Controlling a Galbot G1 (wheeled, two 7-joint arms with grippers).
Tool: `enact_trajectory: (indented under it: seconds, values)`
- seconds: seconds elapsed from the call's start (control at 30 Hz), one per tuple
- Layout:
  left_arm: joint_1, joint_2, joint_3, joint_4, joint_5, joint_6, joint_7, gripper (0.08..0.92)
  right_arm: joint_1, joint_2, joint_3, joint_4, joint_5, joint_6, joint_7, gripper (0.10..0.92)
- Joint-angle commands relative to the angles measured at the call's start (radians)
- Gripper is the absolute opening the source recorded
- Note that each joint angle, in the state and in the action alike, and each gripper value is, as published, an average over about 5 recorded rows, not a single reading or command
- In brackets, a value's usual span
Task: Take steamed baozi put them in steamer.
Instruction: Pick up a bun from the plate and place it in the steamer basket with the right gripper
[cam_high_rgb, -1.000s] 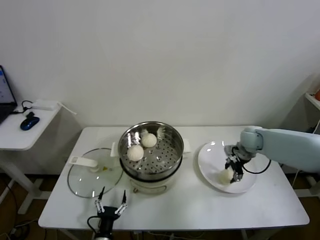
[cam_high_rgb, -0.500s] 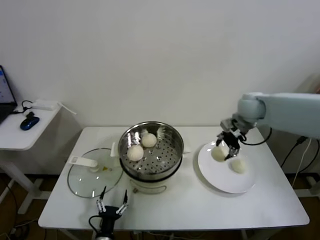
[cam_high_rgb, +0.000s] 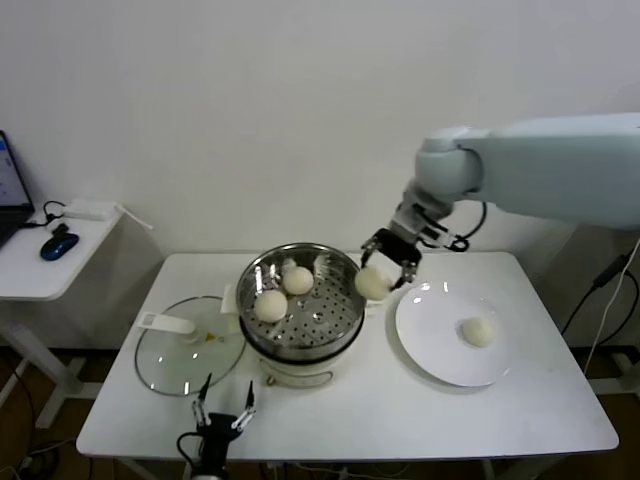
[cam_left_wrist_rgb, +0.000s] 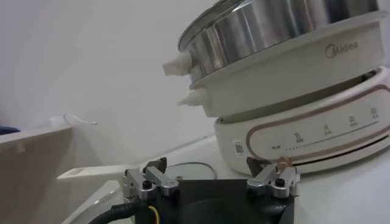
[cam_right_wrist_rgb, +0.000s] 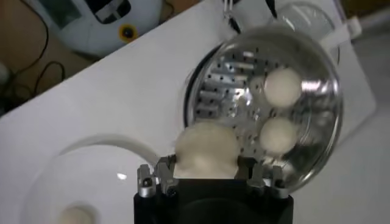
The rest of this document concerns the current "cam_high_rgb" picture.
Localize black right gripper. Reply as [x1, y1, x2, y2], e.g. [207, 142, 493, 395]
[360, 226, 423, 293]

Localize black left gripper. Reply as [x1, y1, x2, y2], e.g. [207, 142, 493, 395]
[191, 371, 258, 462]

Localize white steamed baozi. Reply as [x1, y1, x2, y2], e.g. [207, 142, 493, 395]
[354, 265, 393, 302]
[459, 317, 498, 349]
[254, 290, 290, 324]
[281, 265, 316, 297]

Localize stainless steel steamer basket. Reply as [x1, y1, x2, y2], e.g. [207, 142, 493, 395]
[235, 243, 369, 359]

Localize white electric cooker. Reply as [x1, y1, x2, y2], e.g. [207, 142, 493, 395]
[221, 280, 384, 390]

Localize round glass pot lid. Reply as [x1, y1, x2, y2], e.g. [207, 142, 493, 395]
[133, 296, 248, 397]

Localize white round plate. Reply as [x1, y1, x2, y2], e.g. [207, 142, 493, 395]
[394, 282, 515, 388]

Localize thin white stick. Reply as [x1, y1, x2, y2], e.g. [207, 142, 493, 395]
[113, 204, 155, 232]

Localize blue computer mouse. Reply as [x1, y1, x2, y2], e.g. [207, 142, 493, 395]
[39, 233, 81, 263]

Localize white side table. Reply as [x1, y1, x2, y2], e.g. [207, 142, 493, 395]
[0, 208, 127, 431]

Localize white power adapter box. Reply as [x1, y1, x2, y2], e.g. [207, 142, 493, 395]
[61, 199, 114, 222]

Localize white desk foot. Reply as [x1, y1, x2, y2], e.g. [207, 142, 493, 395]
[588, 351, 640, 397]

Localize black laptop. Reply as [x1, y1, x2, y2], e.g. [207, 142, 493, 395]
[0, 130, 36, 251]

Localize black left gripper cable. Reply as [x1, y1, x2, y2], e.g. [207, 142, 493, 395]
[176, 431, 204, 469]

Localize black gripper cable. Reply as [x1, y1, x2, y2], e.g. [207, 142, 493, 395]
[439, 199, 489, 252]
[176, 431, 204, 469]

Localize white lid handle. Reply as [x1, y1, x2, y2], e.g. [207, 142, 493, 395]
[137, 312, 197, 347]

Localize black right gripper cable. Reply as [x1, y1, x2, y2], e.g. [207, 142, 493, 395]
[439, 199, 489, 252]

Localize black wall power cable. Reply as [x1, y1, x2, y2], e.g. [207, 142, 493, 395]
[559, 253, 631, 337]

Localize white hanging cable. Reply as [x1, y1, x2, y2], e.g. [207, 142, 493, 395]
[581, 259, 640, 377]

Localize black looped cable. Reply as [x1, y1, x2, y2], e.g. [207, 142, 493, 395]
[21, 200, 69, 237]

